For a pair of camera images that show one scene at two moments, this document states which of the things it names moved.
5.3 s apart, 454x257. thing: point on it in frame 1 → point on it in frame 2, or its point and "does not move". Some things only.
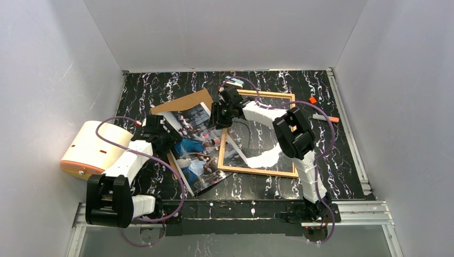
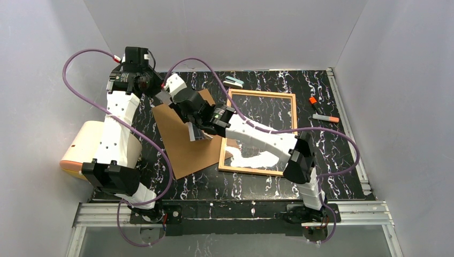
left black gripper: x=167 y=138 → x=156 y=90
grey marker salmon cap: x=322 y=117 does not move
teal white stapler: x=234 y=82 does not move
